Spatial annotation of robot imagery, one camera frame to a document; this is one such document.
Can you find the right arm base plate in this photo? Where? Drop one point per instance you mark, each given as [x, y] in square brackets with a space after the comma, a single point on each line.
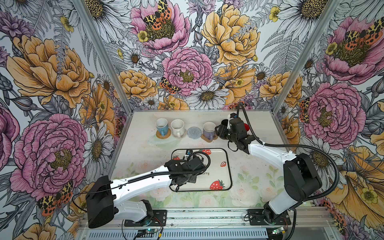
[255, 216]

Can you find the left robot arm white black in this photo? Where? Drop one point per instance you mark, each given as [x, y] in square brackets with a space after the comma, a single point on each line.
[111, 199]

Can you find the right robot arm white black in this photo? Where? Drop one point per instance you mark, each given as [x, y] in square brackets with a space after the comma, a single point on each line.
[301, 179]

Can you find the white strawberry tray black rim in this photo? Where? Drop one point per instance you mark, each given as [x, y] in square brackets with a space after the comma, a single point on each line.
[216, 178]

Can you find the grey woven round coaster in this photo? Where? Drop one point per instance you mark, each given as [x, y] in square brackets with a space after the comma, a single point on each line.
[194, 133]

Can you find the white mug red inside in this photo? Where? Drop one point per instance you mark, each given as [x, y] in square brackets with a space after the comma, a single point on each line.
[247, 128]

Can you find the blue mug white inside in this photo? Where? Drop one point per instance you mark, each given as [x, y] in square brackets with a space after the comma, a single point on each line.
[161, 123]

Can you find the cork paw print coaster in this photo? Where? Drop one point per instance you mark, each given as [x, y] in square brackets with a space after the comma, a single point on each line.
[208, 140]

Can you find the woven rattan round coaster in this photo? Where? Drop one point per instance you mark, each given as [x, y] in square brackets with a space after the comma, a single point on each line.
[163, 133]

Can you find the black mug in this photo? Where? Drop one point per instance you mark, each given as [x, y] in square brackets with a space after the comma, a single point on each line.
[225, 122]

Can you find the aluminium frame rail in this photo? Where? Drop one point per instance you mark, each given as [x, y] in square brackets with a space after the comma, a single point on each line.
[220, 218]

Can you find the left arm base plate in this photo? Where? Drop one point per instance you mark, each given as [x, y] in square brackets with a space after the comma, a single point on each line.
[156, 218]

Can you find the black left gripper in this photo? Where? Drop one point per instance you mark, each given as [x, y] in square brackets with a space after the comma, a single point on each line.
[192, 179]

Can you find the green circuit board right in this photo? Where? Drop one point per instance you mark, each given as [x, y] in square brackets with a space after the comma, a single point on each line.
[278, 231]

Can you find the white mug purple handle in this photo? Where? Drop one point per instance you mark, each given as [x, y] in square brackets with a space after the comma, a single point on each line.
[209, 130]

